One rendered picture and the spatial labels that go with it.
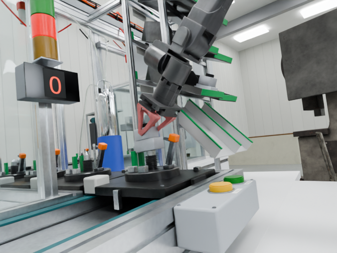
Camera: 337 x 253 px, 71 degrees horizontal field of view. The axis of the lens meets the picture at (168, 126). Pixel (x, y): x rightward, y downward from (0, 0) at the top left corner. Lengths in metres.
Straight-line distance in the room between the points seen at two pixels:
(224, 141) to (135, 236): 0.62
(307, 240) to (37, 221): 0.49
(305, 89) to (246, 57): 7.71
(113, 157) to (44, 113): 0.97
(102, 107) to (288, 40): 4.07
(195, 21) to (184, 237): 0.41
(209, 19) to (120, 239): 0.44
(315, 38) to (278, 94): 6.79
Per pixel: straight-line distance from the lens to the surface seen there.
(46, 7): 0.64
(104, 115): 1.55
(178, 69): 0.55
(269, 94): 11.59
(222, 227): 0.35
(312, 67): 4.79
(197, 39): 0.54
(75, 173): 0.75
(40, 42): 0.60
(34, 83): 0.55
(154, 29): 0.96
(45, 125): 0.59
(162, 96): 0.56
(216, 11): 0.55
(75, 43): 5.59
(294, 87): 4.85
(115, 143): 1.53
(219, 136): 0.88
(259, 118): 11.67
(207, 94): 0.79
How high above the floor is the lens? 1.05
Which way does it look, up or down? 4 degrees up
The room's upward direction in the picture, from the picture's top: 6 degrees counter-clockwise
